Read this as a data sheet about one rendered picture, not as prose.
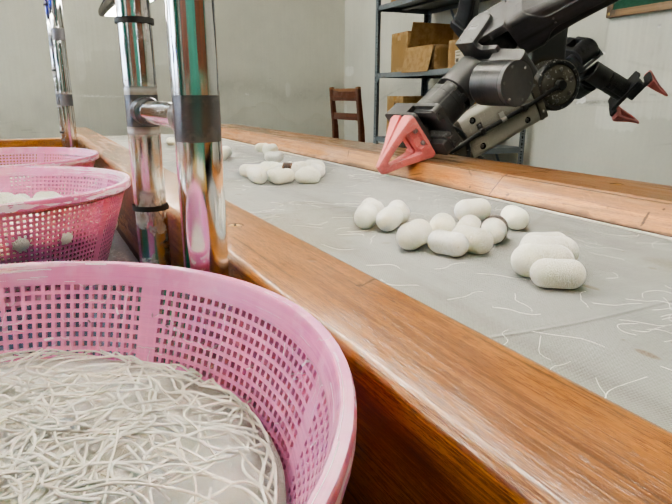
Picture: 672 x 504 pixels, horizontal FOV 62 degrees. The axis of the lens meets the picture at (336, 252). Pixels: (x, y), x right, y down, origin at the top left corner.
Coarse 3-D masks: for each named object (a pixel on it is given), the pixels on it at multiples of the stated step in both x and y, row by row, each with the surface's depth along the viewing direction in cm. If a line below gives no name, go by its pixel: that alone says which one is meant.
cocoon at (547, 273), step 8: (536, 264) 33; (544, 264) 33; (552, 264) 33; (560, 264) 33; (568, 264) 33; (576, 264) 33; (536, 272) 33; (544, 272) 33; (552, 272) 33; (560, 272) 33; (568, 272) 33; (576, 272) 33; (584, 272) 33; (536, 280) 33; (544, 280) 33; (552, 280) 33; (560, 280) 33; (568, 280) 33; (576, 280) 33; (584, 280) 33; (560, 288) 33; (568, 288) 33
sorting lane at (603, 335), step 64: (256, 192) 66; (320, 192) 66; (384, 192) 67; (448, 192) 67; (384, 256) 40; (448, 256) 40; (640, 256) 40; (512, 320) 29; (576, 320) 29; (640, 320) 29; (640, 384) 23
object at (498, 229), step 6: (486, 222) 43; (492, 222) 43; (498, 222) 43; (486, 228) 43; (492, 228) 43; (498, 228) 42; (504, 228) 43; (492, 234) 43; (498, 234) 43; (504, 234) 43; (498, 240) 43
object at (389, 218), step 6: (384, 210) 47; (390, 210) 47; (396, 210) 47; (378, 216) 47; (384, 216) 46; (390, 216) 46; (396, 216) 47; (402, 216) 48; (378, 222) 47; (384, 222) 46; (390, 222) 46; (396, 222) 47; (384, 228) 47; (390, 228) 47
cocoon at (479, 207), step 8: (464, 200) 51; (472, 200) 51; (480, 200) 51; (456, 208) 51; (464, 208) 50; (472, 208) 50; (480, 208) 50; (488, 208) 51; (456, 216) 51; (480, 216) 51
